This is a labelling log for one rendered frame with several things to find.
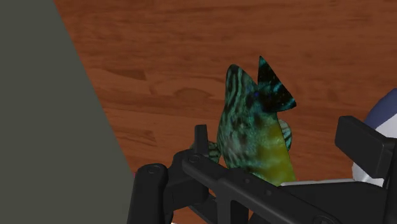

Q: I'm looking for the teal and yellow fish figure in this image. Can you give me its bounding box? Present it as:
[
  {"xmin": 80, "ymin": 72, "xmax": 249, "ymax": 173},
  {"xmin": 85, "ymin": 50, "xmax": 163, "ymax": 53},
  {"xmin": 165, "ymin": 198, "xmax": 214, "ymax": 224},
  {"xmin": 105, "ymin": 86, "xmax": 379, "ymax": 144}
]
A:
[{"xmin": 190, "ymin": 55, "xmax": 298, "ymax": 187}]

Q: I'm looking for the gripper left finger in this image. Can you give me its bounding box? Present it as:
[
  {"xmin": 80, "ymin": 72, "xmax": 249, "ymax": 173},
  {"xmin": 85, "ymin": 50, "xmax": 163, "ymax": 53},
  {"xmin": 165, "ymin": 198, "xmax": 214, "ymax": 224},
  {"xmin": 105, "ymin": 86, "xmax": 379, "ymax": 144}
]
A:
[{"xmin": 126, "ymin": 124, "xmax": 342, "ymax": 224}]

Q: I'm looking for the blue and white rounded object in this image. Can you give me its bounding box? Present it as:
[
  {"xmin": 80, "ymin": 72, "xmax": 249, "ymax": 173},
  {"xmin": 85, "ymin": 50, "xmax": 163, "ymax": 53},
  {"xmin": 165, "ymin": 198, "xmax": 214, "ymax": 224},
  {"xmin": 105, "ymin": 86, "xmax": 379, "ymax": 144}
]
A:
[{"xmin": 351, "ymin": 88, "xmax": 397, "ymax": 188}]

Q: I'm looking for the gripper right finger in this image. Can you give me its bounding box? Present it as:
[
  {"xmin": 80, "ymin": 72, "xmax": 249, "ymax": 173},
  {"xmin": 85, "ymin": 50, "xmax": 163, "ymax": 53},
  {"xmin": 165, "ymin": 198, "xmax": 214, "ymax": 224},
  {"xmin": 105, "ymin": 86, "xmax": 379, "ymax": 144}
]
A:
[{"xmin": 334, "ymin": 115, "xmax": 397, "ymax": 224}]

